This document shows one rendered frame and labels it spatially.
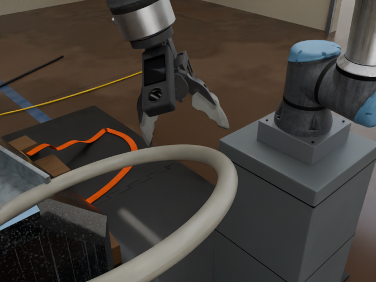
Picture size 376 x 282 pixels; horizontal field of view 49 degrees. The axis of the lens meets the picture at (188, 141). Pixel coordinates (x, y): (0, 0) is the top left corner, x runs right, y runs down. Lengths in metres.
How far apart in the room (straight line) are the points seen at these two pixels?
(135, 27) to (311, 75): 0.74
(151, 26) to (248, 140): 0.89
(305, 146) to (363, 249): 1.14
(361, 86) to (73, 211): 0.96
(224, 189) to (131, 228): 1.79
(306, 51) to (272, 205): 0.50
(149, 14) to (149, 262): 0.35
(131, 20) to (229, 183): 0.27
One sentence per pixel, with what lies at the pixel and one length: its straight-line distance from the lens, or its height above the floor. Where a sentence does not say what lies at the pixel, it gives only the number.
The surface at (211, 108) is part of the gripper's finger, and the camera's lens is 0.69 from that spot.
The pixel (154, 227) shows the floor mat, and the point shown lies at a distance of 2.31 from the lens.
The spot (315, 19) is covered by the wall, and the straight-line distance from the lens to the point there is 5.88.
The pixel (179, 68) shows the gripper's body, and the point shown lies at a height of 1.35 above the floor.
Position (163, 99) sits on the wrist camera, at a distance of 0.60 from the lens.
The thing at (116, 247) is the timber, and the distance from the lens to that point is 2.07.
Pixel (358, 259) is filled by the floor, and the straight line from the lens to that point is 2.33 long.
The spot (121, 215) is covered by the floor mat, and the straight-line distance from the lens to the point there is 2.40.
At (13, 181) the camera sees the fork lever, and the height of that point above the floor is 1.06.
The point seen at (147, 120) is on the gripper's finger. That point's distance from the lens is 0.72.
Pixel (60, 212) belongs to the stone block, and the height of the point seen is 0.71.
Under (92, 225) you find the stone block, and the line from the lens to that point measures 1.49.
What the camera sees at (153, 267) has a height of 1.26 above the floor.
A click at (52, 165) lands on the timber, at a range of 2.73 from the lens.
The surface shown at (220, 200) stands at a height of 1.26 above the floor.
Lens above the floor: 1.60
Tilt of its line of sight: 32 degrees down
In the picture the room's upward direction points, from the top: straight up
